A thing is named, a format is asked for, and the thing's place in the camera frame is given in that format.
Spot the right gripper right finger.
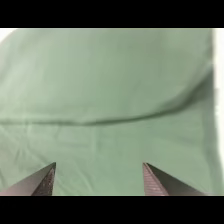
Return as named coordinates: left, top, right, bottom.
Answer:
left=142, top=162, right=208, bottom=197

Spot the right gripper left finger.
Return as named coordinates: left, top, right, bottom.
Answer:
left=0, top=161, right=57, bottom=197

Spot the dark green T-shirt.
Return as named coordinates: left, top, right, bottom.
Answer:
left=0, top=28, right=218, bottom=197

